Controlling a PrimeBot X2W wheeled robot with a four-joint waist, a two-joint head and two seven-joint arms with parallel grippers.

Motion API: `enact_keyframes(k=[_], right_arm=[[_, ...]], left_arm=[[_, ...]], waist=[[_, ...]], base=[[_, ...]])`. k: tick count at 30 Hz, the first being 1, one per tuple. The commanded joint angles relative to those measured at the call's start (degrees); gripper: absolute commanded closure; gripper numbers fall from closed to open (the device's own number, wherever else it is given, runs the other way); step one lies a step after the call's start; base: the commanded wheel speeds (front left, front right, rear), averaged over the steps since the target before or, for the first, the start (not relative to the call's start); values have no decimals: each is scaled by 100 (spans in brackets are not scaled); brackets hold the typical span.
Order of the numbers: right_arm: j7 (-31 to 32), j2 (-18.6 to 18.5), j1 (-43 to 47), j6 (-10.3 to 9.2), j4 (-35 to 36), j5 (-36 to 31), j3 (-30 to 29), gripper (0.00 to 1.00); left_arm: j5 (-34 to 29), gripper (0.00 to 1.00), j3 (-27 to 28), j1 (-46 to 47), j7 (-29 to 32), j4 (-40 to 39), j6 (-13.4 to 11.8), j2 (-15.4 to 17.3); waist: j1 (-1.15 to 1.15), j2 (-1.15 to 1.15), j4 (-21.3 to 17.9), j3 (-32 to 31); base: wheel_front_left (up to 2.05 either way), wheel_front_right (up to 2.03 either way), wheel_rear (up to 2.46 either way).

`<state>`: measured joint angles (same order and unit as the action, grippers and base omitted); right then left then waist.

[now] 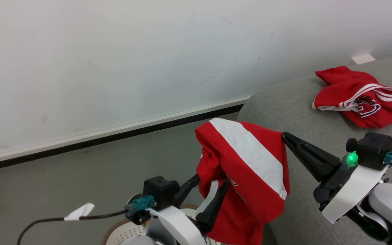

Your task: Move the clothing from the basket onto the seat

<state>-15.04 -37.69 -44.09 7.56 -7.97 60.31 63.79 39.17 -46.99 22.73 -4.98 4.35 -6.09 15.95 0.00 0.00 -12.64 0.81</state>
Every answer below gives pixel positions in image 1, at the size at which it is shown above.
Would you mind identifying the white and black baseboard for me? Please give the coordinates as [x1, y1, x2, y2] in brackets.
[0, 96, 251, 174]

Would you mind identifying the white cable tag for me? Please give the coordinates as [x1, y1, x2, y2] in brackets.
[64, 203, 95, 221]

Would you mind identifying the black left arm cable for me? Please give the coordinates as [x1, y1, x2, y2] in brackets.
[17, 209, 129, 245]

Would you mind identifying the red white striped shirt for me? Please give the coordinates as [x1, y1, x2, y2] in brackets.
[194, 118, 291, 245]

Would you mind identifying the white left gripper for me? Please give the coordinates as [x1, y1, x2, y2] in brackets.
[147, 174, 230, 245]

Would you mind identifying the red jersey striped trim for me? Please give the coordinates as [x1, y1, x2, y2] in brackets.
[312, 66, 392, 129]

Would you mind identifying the teal left cable connector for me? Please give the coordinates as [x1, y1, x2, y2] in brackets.
[125, 194, 155, 217]

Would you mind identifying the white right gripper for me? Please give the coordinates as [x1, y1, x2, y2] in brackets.
[282, 132, 390, 224]

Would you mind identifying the white laundry basket brown rim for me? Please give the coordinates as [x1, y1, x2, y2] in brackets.
[101, 203, 217, 245]

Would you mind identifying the grey fabric sofa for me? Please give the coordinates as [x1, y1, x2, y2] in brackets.
[237, 52, 392, 245]

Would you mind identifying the white wall socket box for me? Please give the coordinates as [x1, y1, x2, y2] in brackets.
[351, 53, 376, 65]

